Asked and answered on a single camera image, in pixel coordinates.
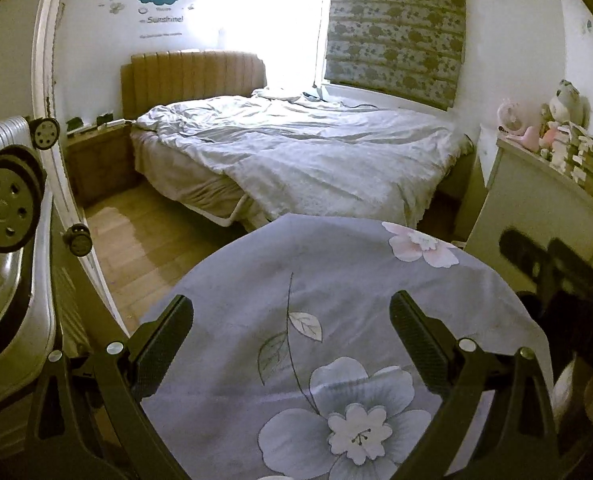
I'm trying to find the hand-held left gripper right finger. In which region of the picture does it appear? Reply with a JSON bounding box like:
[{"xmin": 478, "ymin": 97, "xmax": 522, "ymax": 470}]
[{"xmin": 389, "ymin": 290, "xmax": 560, "ymax": 480}]

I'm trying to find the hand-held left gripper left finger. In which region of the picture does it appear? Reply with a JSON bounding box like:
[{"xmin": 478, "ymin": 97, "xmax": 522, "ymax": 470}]
[{"xmin": 26, "ymin": 294, "xmax": 196, "ymax": 480}]

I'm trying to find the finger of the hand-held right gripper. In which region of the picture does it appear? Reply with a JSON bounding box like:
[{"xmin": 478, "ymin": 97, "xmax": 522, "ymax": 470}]
[
  {"xmin": 548, "ymin": 237, "xmax": 593, "ymax": 312},
  {"xmin": 499, "ymin": 230, "xmax": 553, "ymax": 291}
]

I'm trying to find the white dresser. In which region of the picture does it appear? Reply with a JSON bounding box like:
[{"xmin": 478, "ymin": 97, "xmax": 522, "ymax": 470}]
[{"xmin": 464, "ymin": 135, "xmax": 593, "ymax": 297}]

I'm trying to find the stack of books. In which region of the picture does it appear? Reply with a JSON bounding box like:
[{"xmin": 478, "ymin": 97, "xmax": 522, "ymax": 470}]
[{"xmin": 551, "ymin": 122, "xmax": 593, "ymax": 212}]

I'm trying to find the pink plush toy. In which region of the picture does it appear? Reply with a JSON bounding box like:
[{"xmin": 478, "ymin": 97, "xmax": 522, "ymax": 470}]
[{"xmin": 497, "ymin": 99, "xmax": 540, "ymax": 151}]

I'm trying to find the small pink white toy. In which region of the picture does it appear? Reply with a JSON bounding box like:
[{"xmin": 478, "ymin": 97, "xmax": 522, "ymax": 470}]
[{"xmin": 539, "ymin": 120, "xmax": 563, "ymax": 157}]

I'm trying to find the floral grey tablecloth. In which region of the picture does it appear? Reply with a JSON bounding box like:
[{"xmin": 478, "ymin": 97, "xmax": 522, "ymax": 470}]
[{"xmin": 139, "ymin": 212, "xmax": 555, "ymax": 480}]

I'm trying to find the white plush toy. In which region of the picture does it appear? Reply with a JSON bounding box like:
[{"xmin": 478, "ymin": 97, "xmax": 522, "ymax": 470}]
[{"xmin": 549, "ymin": 79, "xmax": 590, "ymax": 128}]

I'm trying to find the silver ribbed suitcase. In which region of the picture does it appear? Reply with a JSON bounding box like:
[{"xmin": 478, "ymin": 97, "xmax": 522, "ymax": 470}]
[{"xmin": 0, "ymin": 115, "xmax": 94, "ymax": 461}]

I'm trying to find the wooden nightstand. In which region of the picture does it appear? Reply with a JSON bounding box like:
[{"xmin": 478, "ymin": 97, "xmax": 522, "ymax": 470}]
[{"xmin": 64, "ymin": 120, "xmax": 138, "ymax": 207}]

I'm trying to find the white duvet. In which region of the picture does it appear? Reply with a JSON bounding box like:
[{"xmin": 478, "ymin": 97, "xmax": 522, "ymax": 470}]
[{"xmin": 129, "ymin": 87, "xmax": 475, "ymax": 231}]

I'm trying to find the floral window blind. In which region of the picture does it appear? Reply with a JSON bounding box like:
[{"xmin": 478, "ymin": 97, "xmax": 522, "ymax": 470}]
[{"xmin": 321, "ymin": 0, "xmax": 468, "ymax": 112}]

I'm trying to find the brown upholstered bed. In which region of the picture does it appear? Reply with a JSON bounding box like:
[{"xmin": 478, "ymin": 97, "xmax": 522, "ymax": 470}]
[{"xmin": 120, "ymin": 50, "xmax": 477, "ymax": 234}]

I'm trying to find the bright window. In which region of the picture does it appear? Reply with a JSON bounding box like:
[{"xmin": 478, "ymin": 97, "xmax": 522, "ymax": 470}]
[{"xmin": 211, "ymin": 0, "xmax": 328, "ymax": 96}]

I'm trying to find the white door frame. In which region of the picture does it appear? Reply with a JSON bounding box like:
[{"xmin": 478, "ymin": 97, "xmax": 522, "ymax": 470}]
[{"xmin": 29, "ymin": 0, "xmax": 133, "ymax": 337}]

